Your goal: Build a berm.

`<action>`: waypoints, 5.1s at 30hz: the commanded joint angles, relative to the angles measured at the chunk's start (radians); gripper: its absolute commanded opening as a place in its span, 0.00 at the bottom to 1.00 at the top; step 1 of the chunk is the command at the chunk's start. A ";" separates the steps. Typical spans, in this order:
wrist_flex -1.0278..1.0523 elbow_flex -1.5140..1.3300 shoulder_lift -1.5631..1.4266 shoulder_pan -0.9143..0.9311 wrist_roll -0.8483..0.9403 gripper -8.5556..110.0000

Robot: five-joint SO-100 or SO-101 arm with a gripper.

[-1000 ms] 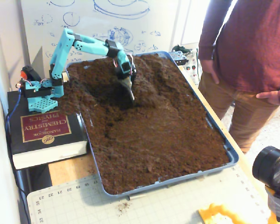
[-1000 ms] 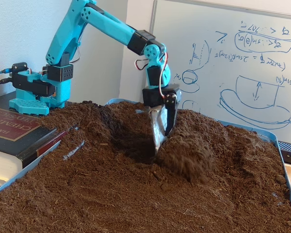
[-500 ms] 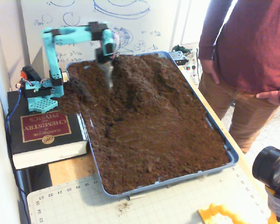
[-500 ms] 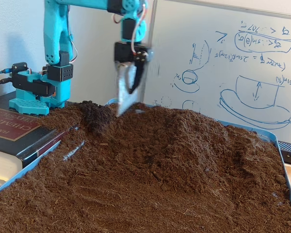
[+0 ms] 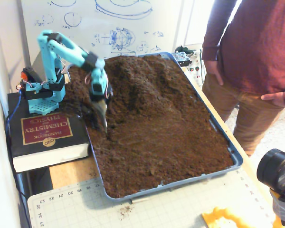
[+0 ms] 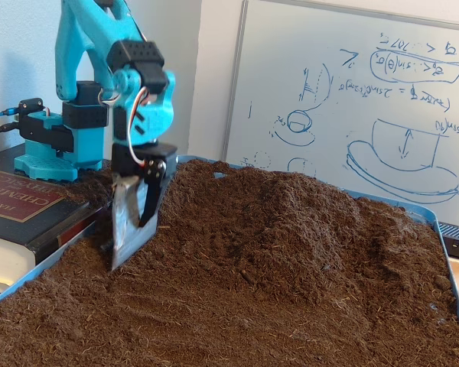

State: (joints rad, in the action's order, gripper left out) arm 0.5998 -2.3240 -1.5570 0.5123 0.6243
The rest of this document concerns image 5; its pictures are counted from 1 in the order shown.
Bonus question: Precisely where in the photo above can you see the grey camera mount block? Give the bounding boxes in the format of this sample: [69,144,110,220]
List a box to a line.
[269,182,285,228]

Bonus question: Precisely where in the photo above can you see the panel with red buttons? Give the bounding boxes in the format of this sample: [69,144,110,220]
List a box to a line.
[187,51,205,86]

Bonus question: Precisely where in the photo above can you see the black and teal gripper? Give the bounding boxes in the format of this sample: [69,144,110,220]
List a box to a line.
[88,80,114,133]

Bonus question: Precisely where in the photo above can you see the black vented electronics box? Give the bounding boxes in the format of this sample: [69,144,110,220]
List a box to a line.
[172,51,192,67]

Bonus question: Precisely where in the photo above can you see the person in maroon shirt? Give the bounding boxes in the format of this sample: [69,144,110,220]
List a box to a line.
[201,0,285,156]

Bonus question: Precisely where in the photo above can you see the black cable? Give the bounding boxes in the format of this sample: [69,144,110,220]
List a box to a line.
[5,114,31,228]

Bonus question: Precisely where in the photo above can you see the black chemistry handbook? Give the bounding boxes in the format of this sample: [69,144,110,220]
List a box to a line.
[7,90,90,173]

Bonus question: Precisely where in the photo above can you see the grey metal strip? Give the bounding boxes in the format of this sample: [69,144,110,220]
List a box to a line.
[130,196,155,204]

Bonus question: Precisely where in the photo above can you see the person's right forearm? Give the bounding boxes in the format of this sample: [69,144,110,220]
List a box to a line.
[201,14,231,63]

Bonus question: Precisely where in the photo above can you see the green object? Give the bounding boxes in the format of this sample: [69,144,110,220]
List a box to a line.
[175,45,195,54]

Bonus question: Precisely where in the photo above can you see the black camera lens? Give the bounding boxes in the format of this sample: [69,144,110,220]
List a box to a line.
[256,148,285,190]

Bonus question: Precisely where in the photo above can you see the blue plastic tray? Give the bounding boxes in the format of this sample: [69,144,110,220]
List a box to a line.
[66,51,244,202]

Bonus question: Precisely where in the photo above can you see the grey gridded cutting mat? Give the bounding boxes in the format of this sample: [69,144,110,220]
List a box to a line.
[27,166,276,228]

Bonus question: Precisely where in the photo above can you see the person's left hand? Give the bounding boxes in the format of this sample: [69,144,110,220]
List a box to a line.
[260,91,285,108]

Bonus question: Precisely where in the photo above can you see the blue tray of brown soil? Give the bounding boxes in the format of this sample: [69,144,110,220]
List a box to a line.
[59,54,235,199]

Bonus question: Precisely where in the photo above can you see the blue cable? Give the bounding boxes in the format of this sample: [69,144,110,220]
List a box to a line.
[5,94,23,133]

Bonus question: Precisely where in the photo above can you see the yellow printed plastic part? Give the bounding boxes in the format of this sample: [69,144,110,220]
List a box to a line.
[201,206,283,228]

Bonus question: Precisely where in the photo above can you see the black servo with orange disc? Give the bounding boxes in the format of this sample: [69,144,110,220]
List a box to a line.
[20,67,42,84]

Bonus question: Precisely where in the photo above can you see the spilled soil crumbs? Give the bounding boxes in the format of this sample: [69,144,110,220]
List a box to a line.
[120,206,134,217]

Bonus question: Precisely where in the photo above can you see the person's right hand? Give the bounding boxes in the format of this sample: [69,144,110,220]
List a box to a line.
[203,60,224,86]

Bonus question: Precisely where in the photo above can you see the whiteboard with blue drawings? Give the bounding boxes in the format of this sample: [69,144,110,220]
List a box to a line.
[20,0,183,69]

